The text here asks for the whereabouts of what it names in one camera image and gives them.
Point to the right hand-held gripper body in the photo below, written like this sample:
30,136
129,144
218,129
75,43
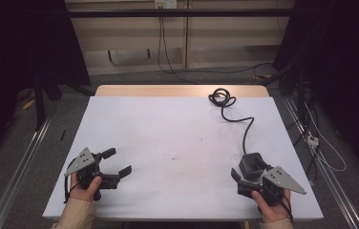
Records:
278,182

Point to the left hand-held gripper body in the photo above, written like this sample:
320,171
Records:
84,160

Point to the black power adapter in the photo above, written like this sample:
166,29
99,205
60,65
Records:
252,166

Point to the person's right hand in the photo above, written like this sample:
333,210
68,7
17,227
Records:
271,210

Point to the person's left hand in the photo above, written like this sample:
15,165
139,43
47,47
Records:
87,190

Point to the white table cover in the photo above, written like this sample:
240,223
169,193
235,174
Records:
180,140

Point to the black metal stand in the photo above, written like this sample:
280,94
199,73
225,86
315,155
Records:
40,101

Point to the dark curtain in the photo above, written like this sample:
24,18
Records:
15,41
343,63

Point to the black horizontal bar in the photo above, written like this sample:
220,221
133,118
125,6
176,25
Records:
180,13

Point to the aluminium floor rail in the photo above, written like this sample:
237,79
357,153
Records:
18,175
333,184

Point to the white wall socket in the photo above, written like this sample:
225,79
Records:
165,3

